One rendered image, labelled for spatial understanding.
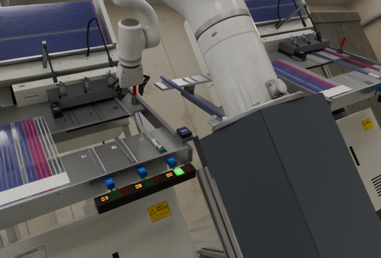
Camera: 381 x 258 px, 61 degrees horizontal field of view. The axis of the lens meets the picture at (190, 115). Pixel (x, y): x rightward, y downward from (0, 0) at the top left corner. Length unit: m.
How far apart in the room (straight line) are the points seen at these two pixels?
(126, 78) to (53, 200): 0.51
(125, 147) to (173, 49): 4.04
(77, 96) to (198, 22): 0.96
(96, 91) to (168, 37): 3.79
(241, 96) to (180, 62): 4.55
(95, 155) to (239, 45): 0.75
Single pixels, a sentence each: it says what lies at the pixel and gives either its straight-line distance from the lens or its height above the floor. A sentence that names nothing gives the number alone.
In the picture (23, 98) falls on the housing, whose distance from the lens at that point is 1.63.
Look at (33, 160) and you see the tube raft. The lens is 1.24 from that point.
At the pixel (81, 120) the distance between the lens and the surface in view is 1.44.
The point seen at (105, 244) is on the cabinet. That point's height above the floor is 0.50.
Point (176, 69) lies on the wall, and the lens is 5.02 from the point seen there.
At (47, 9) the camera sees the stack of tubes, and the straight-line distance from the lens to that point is 1.82.
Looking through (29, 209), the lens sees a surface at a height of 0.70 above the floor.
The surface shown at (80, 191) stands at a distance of 1.09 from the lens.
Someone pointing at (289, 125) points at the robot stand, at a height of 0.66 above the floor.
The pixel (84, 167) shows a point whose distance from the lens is 1.16.
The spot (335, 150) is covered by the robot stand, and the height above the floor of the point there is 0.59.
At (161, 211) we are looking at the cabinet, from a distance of 1.45.
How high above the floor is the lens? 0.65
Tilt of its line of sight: 9 degrees up
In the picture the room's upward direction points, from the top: 20 degrees counter-clockwise
